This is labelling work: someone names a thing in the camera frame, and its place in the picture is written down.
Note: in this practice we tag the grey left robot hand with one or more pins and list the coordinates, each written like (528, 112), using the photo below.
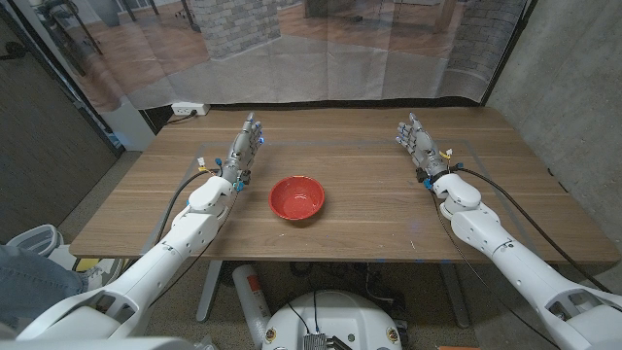
(243, 148)

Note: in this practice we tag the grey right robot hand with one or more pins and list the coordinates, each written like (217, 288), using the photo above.
(422, 146)

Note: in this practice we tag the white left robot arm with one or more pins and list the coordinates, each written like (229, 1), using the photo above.
(155, 257)

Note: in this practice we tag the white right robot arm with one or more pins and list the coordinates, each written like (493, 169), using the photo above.
(515, 267)

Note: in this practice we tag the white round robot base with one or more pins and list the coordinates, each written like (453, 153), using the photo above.
(335, 321)

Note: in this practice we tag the red bowl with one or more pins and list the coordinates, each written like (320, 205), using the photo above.
(296, 198)

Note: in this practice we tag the white power strip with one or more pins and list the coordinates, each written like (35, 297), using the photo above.
(187, 108)

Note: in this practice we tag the printed room backdrop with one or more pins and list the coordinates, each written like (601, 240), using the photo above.
(301, 63)

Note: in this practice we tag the grey table leg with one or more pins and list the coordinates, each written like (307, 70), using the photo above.
(456, 296)
(209, 291)

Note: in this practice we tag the white cylinder with orange label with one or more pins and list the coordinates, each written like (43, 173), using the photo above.
(250, 299)

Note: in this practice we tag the yellow floor object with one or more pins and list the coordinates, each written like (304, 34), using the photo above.
(87, 264)

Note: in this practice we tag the white ribbed plastic object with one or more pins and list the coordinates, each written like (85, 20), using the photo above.
(36, 239)

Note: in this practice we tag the white robot torso cover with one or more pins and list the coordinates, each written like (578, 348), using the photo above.
(97, 344)

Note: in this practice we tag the person's leg in jeans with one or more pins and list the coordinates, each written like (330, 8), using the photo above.
(34, 282)

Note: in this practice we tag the black backdrop frame pole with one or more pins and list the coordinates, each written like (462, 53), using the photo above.
(109, 138)
(507, 53)

